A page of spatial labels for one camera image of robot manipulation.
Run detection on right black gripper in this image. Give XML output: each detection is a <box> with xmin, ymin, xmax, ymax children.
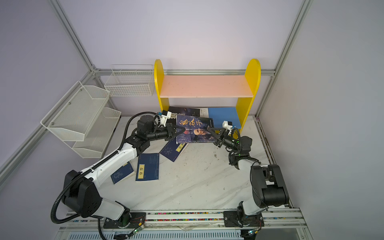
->
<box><xmin>207</xmin><ymin>130</ymin><xmax>240</xmax><ymax>154</ymax></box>

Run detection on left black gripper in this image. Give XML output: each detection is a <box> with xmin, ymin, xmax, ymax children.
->
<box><xmin>147</xmin><ymin>123</ymin><xmax>185</xmax><ymax>142</ymax></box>

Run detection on navy bagua book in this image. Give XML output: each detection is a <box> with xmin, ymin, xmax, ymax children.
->
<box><xmin>160</xmin><ymin>139</ymin><xmax>187</xmax><ymax>162</ymax></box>

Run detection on black wolf book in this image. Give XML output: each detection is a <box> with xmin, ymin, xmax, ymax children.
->
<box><xmin>168</xmin><ymin>106</ymin><xmax>200</xmax><ymax>117</ymax></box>

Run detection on purple illustrated book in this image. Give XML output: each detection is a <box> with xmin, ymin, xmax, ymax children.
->
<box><xmin>176</xmin><ymin>115</ymin><xmax>215</xmax><ymax>144</ymax></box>

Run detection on white book brown bars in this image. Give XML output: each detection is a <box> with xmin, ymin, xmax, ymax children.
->
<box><xmin>200</xmin><ymin>108</ymin><xmax>209</xmax><ymax>118</ymax></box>

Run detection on navy book yellow label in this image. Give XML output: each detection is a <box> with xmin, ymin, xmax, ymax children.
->
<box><xmin>136</xmin><ymin>153</ymin><xmax>160</xmax><ymax>182</ymax></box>

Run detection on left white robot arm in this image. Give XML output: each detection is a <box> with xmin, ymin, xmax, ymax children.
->
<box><xmin>51</xmin><ymin>112</ymin><xmax>186</xmax><ymax>224</ymax></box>

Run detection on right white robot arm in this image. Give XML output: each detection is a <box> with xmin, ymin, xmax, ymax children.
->
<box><xmin>208</xmin><ymin>127</ymin><xmax>290</xmax><ymax>227</ymax></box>

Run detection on navy book under left arm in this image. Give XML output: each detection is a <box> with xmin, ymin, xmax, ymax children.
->
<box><xmin>111</xmin><ymin>162</ymin><xmax>135</xmax><ymax>185</ymax></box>

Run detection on yellow pink blue bookshelf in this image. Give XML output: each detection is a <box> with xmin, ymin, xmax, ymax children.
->
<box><xmin>154</xmin><ymin>59</ymin><xmax>262</xmax><ymax>132</ymax></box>

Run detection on white mesh two-tier rack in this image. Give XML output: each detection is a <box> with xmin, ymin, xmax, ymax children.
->
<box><xmin>41</xmin><ymin>82</ymin><xmax>121</xmax><ymax>159</ymax></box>

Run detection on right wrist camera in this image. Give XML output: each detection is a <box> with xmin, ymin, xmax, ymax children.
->
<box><xmin>222</xmin><ymin>121</ymin><xmax>234</xmax><ymax>131</ymax></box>

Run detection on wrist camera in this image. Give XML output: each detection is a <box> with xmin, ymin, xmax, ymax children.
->
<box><xmin>160</xmin><ymin>110</ymin><xmax>172</xmax><ymax>126</ymax></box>
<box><xmin>222</xmin><ymin>121</ymin><xmax>234</xmax><ymax>131</ymax></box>

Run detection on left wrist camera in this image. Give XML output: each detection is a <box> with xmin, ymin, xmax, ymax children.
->
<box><xmin>160</xmin><ymin>110</ymin><xmax>172</xmax><ymax>126</ymax></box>

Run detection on white wire basket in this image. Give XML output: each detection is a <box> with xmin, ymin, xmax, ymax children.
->
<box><xmin>104</xmin><ymin>65</ymin><xmax>155</xmax><ymax>97</ymax></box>

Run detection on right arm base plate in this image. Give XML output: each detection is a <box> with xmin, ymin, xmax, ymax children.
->
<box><xmin>223</xmin><ymin>211</ymin><xmax>265</xmax><ymax>228</ymax></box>

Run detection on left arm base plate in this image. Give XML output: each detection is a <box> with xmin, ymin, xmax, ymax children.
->
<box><xmin>103</xmin><ymin>212</ymin><xmax>147</xmax><ymax>229</ymax></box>

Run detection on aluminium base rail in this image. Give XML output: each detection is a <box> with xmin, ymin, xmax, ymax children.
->
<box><xmin>55</xmin><ymin>208</ymin><xmax>313</xmax><ymax>240</ymax></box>

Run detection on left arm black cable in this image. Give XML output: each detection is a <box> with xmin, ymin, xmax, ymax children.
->
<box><xmin>50</xmin><ymin>111</ymin><xmax>160</xmax><ymax>240</ymax></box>

